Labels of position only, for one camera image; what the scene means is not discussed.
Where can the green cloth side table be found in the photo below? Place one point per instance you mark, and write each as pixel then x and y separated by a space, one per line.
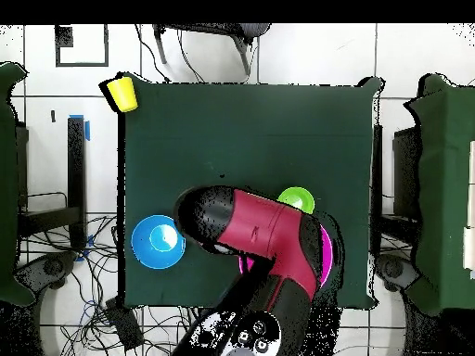
pixel 445 185
pixel 9 185

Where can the black mesh chair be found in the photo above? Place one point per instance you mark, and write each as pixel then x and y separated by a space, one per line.
pixel 237 35

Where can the yellow cup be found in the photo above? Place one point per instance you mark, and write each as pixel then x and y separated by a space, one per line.
pixel 123 94

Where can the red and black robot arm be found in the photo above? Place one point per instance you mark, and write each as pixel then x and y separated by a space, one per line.
pixel 259 230

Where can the black power strip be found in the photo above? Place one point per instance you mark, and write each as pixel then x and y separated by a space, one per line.
pixel 124 322

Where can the black chair base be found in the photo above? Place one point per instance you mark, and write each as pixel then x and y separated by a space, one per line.
pixel 48 269

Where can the dark green table cloth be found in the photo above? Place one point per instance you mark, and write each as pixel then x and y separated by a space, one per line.
pixel 222 129

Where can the large pink bowl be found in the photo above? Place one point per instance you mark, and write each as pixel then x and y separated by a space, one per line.
pixel 327 256

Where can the small green bowl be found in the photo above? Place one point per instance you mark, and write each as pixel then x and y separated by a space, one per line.
pixel 300 198

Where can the black metal frame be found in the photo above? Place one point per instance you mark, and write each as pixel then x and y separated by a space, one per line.
pixel 76 178

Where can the large light blue bowl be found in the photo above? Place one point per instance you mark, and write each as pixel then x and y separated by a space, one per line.
pixel 158 256

